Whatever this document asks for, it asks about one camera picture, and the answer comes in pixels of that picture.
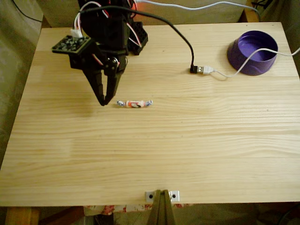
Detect white candy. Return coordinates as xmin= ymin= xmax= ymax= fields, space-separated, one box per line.
xmin=116 ymin=99 xmax=153 ymax=109

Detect purple plastic bowl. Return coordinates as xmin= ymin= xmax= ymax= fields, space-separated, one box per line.
xmin=226 ymin=30 xmax=279 ymax=76

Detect floral cloth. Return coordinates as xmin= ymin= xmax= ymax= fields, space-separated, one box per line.
xmin=83 ymin=203 xmax=189 ymax=217

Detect wooden table leg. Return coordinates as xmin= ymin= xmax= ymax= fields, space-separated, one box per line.
xmin=5 ymin=206 xmax=39 ymax=225

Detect white red servo wires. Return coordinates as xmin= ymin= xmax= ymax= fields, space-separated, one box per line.
xmin=71 ymin=1 xmax=111 ymax=38

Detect black USB cable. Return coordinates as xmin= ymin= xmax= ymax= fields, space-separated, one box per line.
xmin=79 ymin=6 xmax=203 ymax=75

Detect light grey cable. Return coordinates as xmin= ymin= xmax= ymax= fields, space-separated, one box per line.
xmin=140 ymin=0 xmax=261 ymax=22

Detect thin black cable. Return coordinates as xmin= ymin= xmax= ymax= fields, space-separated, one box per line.
xmin=11 ymin=0 xmax=43 ymax=23

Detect metal bracket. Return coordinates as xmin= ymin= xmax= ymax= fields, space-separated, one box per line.
xmin=144 ymin=190 xmax=181 ymax=203

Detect white USB cable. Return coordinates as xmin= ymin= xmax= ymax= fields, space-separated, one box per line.
xmin=202 ymin=47 xmax=300 ymax=81

